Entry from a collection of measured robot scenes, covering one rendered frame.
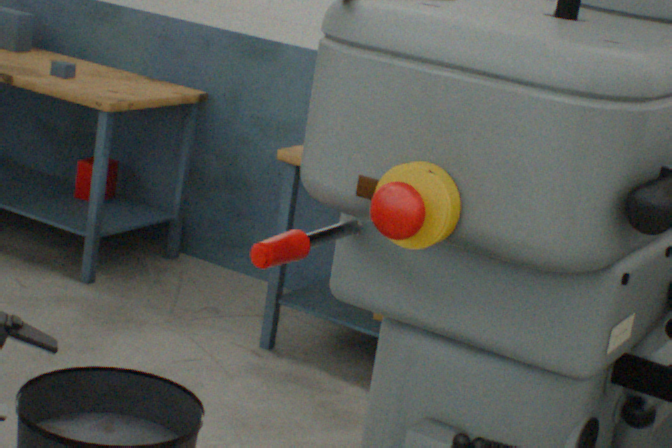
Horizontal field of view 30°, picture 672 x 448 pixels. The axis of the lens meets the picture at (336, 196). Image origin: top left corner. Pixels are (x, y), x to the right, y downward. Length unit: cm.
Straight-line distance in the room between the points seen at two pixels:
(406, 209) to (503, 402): 26
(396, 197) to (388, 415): 30
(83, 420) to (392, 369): 241
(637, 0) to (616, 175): 37
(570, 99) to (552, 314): 20
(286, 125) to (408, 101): 529
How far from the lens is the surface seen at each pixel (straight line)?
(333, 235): 99
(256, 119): 626
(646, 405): 117
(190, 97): 622
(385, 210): 85
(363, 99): 90
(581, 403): 106
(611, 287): 96
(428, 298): 101
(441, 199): 86
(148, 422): 347
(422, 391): 107
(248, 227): 637
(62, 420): 344
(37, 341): 142
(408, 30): 89
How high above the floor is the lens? 196
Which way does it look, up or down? 14 degrees down
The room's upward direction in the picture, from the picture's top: 9 degrees clockwise
